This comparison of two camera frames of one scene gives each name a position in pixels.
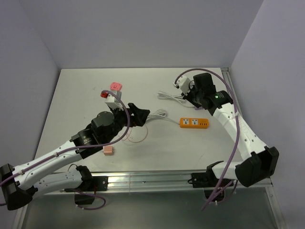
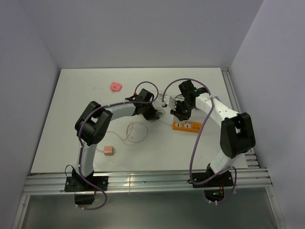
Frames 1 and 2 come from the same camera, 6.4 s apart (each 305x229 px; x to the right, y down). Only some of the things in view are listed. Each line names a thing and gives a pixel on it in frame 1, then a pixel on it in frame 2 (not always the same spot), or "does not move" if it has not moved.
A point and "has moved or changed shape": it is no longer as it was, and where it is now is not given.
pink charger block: [108, 150] does not move
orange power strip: [194, 123] has moved or changed shape
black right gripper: [188, 98] to [181, 117]
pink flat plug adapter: [116, 86] does not move
